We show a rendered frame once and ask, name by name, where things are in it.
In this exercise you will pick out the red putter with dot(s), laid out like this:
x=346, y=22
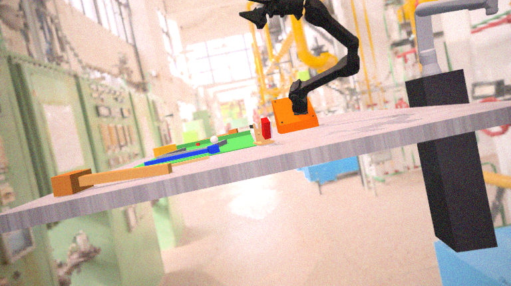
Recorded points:
x=266, y=128

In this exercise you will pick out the yellow block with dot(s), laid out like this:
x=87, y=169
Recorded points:
x=163, y=150

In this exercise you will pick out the green flat mat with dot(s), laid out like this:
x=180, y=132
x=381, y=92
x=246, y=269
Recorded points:
x=233, y=144

